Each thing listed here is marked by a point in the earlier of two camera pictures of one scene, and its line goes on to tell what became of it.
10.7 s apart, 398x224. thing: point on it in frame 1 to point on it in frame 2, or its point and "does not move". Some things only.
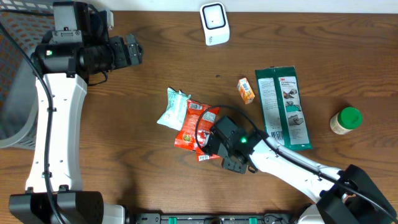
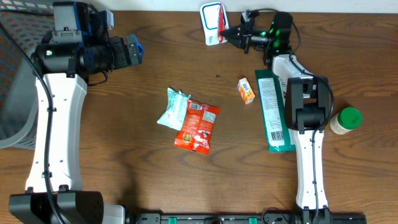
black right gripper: (228, 163) to (246, 33)
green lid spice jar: (346, 120) does not move
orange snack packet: (198, 120) does not move
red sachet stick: (205, 157) to (222, 24)
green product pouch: (282, 107) does not move
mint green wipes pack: (175, 114) does not move
